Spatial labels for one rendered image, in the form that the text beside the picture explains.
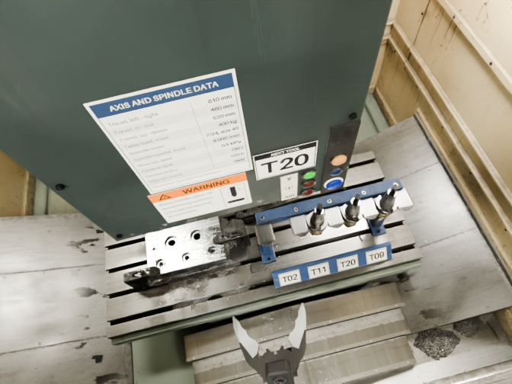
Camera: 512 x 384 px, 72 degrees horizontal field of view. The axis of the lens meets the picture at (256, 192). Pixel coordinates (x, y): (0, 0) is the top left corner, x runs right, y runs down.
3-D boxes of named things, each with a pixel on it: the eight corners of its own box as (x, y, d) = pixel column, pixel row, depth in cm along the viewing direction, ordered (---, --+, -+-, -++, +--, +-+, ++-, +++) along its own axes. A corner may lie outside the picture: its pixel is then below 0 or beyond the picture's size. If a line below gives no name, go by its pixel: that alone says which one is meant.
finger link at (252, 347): (227, 329, 79) (256, 360, 76) (222, 325, 74) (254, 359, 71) (237, 318, 80) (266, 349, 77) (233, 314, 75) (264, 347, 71)
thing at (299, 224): (311, 235, 108) (312, 234, 107) (294, 239, 107) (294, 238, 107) (305, 214, 111) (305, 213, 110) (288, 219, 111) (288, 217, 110)
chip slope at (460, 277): (489, 313, 147) (526, 301, 124) (327, 356, 145) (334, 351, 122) (400, 144, 189) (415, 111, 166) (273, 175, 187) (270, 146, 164)
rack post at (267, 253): (276, 260, 136) (273, 233, 110) (263, 264, 136) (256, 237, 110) (270, 237, 141) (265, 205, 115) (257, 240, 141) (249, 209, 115)
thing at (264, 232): (276, 244, 107) (276, 242, 106) (259, 248, 107) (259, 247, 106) (270, 223, 110) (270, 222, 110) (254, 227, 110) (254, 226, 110)
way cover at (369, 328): (420, 361, 141) (434, 359, 127) (200, 419, 138) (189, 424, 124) (389, 287, 155) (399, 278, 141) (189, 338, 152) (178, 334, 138)
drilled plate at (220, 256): (228, 261, 134) (226, 257, 129) (153, 280, 133) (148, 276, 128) (217, 208, 144) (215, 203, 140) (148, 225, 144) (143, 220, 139)
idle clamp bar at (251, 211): (299, 205, 146) (299, 198, 141) (239, 225, 145) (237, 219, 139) (295, 195, 148) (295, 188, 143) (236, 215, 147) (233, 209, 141)
